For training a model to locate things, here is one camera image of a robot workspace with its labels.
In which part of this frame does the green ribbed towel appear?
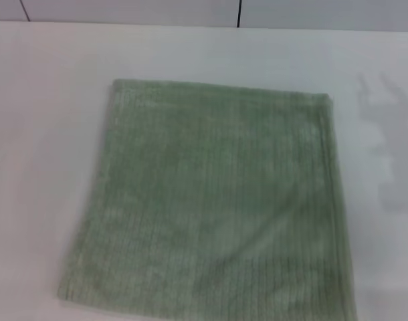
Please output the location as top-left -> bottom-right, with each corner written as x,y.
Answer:
56,78 -> 359,321

